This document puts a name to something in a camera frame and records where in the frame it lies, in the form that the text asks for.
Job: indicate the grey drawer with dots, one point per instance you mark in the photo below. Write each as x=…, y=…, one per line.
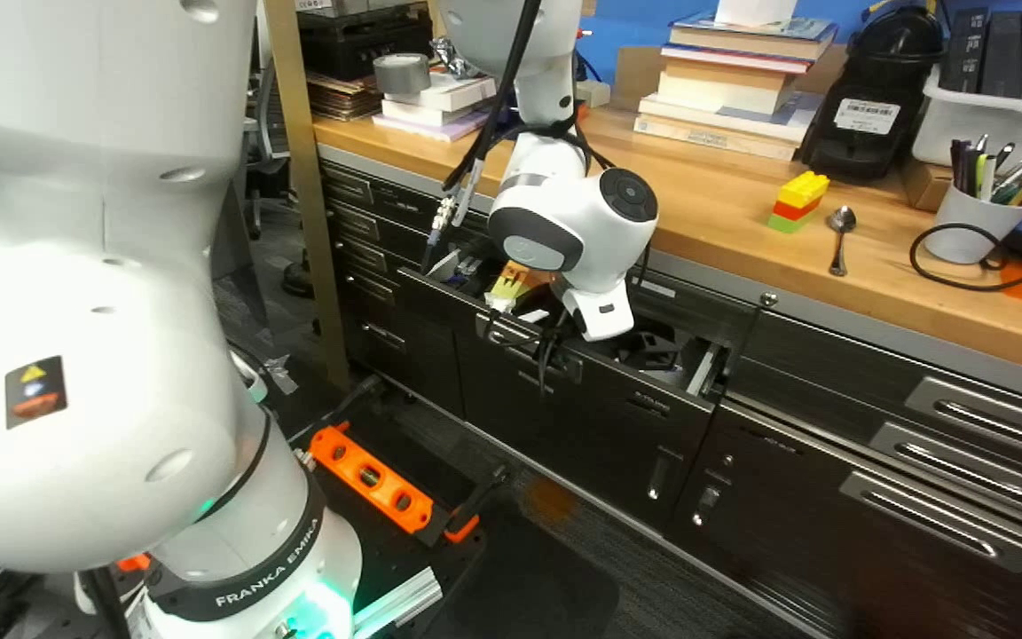
x=620, y=418

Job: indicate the metal spoon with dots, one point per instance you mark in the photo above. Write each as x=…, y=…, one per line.
x=843, y=225

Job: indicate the white pen cup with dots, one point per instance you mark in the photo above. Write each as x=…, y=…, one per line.
x=969, y=227

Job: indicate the grey duct tape roll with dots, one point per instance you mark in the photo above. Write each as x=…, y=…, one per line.
x=403, y=75

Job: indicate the stack of books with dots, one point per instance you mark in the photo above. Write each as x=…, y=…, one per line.
x=736, y=84

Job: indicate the stacked colourful toy bricks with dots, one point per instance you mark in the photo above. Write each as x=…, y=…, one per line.
x=796, y=199

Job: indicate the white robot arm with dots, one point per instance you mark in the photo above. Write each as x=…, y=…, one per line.
x=124, y=423

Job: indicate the black label maker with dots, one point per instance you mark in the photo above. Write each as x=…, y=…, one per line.
x=875, y=104

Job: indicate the wrist camera with tape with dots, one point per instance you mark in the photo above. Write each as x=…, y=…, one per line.
x=515, y=284

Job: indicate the white storage bin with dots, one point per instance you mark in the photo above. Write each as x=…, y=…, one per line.
x=976, y=88

